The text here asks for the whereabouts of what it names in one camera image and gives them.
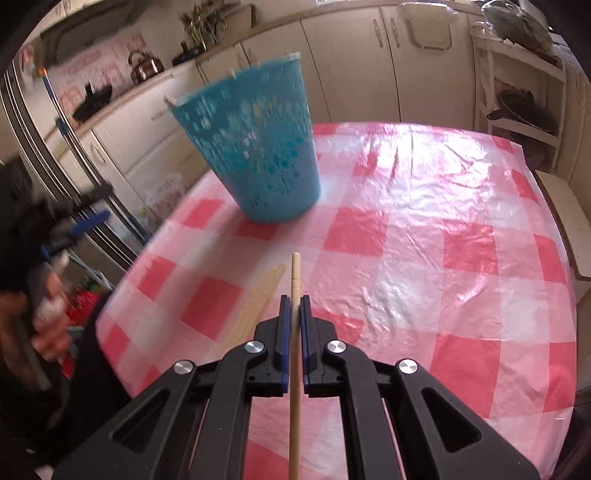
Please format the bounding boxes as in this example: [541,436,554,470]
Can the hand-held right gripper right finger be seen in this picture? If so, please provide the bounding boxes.
[300,295,541,480]

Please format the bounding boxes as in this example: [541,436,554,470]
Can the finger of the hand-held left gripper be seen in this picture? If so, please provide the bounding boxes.
[41,210,112,259]
[69,184,115,210]

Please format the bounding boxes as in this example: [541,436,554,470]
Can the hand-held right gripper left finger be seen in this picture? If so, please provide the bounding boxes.
[53,295,293,480]

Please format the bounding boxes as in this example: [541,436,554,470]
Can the group of wooden chopsticks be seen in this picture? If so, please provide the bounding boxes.
[221,264,286,352]

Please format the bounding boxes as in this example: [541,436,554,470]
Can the single wooden chopstick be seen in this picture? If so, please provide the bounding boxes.
[287,251,303,480]

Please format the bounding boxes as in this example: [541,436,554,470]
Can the blue perforated plastic basket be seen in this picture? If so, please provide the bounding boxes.
[170,53,321,224]

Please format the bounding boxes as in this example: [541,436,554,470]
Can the person's left hand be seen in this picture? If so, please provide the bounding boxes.
[0,272,70,363]

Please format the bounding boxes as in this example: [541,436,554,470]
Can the floral lined trash can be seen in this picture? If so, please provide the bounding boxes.
[143,173,185,232]

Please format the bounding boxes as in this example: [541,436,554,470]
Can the red plastic basin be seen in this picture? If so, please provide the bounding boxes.
[69,284,100,324]

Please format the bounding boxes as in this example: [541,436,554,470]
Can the black wok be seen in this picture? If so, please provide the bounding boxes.
[71,82,114,123]

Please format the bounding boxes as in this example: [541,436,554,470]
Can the grey refrigerator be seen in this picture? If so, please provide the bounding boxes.
[0,60,153,273]

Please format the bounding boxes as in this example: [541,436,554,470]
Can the mop pole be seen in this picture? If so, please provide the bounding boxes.
[39,67,116,195]

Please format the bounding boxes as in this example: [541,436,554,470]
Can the steel kettle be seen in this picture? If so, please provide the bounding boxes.
[128,50,164,86]

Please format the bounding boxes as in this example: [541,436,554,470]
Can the red white checkered tablecloth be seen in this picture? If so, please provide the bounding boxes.
[95,121,580,480]

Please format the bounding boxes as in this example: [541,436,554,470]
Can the grey range hood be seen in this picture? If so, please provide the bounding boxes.
[39,0,144,61]

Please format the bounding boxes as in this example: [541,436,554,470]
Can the black lidded pan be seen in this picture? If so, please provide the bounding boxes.
[172,44,206,65]

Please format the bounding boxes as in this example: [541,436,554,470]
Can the cream kitchen base cabinets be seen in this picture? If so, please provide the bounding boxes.
[46,0,481,204]

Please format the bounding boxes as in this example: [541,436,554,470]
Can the white wooden bench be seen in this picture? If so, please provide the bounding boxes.
[536,171,591,280]

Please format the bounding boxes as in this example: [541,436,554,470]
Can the metal basin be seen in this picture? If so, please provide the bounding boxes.
[487,90,557,134]

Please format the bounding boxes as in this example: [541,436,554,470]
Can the white hanging plastic bag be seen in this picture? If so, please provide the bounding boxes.
[399,2,455,51]

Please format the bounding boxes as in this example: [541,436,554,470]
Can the cream panelled drawer cabinets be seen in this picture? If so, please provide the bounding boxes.
[549,46,591,278]

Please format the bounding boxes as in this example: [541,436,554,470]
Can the white storage trolley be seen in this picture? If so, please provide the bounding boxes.
[471,34,568,171]

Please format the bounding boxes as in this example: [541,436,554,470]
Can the green vegetable bag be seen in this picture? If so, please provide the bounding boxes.
[480,0,555,54]

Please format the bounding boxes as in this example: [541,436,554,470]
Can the pink patterned wall sticker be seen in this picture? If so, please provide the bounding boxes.
[18,34,139,121]

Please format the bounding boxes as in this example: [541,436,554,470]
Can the wall utensil rack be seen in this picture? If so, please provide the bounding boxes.
[178,2,257,51]

